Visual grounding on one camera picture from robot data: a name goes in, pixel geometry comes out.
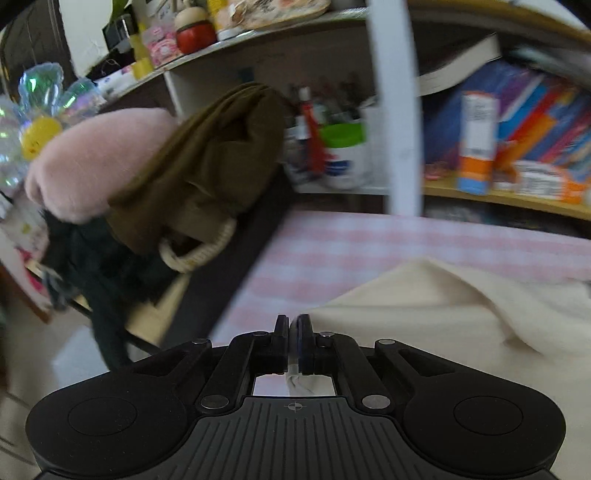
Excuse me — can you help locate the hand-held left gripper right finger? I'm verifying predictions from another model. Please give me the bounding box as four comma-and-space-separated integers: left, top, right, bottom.
297, 315, 456, 412

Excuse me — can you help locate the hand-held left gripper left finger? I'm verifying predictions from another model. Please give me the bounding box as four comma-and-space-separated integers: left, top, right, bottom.
131, 315, 290, 413

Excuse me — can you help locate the cream garment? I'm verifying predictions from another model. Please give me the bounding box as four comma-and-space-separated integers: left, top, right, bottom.
286, 258, 591, 418

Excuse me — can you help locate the dark wooden board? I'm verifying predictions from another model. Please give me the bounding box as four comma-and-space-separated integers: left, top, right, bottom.
154, 165, 297, 352

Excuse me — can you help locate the pink checked bed sheet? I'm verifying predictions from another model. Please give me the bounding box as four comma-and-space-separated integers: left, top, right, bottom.
210, 210, 591, 344

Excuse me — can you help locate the olive brown cloth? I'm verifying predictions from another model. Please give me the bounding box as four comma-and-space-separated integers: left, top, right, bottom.
108, 82, 288, 257

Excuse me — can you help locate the black fuzzy cloth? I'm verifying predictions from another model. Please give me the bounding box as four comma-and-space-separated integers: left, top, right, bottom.
41, 213, 182, 371

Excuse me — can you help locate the white jar with green lid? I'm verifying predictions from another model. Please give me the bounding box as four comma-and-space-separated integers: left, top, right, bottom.
318, 122, 371, 191

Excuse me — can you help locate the red tube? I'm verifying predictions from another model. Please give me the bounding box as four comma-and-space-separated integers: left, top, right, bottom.
297, 87, 329, 172

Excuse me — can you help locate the wooden bookshelf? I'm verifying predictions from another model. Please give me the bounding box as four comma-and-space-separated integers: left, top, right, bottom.
161, 0, 591, 222

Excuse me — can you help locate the tall orange white box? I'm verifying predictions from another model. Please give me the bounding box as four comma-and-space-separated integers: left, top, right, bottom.
456, 90, 502, 195

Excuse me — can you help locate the pink printed box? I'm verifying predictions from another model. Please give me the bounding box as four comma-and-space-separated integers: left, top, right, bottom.
0, 191, 52, 321

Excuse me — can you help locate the flat orange white box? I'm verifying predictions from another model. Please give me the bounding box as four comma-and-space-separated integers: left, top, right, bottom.
510, 161, 588, 204

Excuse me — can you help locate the yellow bottle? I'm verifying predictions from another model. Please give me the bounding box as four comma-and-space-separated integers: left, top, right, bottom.
130, 33, 154, 78

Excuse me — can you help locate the red jar on shelf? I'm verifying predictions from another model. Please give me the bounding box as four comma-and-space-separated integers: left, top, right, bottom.
174, 6, 218, 55

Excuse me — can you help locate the thick book with white pages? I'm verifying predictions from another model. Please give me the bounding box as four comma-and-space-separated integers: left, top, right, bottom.
417, 34, 504, 97

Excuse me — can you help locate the pink printed tin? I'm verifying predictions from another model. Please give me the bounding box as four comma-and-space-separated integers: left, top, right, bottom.
140, 23, 184, 66

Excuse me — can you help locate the iridescent flower toy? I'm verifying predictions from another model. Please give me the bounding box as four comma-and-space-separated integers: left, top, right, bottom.
0, 62, 108, 191

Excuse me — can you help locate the row of colourful books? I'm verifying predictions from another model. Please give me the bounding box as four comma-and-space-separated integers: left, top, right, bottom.
424, 60, 591, 185

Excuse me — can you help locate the cream rope handle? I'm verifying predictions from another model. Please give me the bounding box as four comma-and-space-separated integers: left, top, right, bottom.
158, 219, 238, 274

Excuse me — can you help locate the white bed post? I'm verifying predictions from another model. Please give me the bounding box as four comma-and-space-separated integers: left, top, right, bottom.
367, 0, 424, 217

